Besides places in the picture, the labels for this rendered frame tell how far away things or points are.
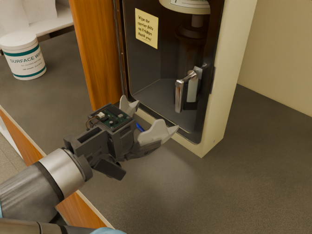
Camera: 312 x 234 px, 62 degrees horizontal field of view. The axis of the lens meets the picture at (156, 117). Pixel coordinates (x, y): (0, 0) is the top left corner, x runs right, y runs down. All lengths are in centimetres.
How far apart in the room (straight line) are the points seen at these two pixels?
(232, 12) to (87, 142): 35
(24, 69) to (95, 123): 71
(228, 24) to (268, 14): 45
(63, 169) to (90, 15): 46
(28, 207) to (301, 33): 85
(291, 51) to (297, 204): 48
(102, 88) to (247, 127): 48
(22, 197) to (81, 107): 57
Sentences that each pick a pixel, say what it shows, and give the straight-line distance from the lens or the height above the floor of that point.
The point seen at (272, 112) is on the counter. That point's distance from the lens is 97.
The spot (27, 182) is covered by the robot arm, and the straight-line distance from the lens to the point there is 42.
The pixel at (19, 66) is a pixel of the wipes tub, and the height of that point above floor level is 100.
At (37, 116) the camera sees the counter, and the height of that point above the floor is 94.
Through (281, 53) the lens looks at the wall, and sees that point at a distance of 99.
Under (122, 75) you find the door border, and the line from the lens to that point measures 82.
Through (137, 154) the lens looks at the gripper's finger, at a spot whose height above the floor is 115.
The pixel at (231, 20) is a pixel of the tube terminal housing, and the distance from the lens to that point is 54.
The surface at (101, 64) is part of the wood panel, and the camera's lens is 83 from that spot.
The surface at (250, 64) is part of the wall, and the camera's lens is 105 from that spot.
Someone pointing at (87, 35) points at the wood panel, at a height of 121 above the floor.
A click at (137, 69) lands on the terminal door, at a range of 74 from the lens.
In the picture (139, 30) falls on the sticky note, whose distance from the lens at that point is 68.
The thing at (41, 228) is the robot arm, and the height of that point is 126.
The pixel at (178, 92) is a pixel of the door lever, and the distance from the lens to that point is 58.
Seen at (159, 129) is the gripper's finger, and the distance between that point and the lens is 49.
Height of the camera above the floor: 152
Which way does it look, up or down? 42 degrees down
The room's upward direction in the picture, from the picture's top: straight up
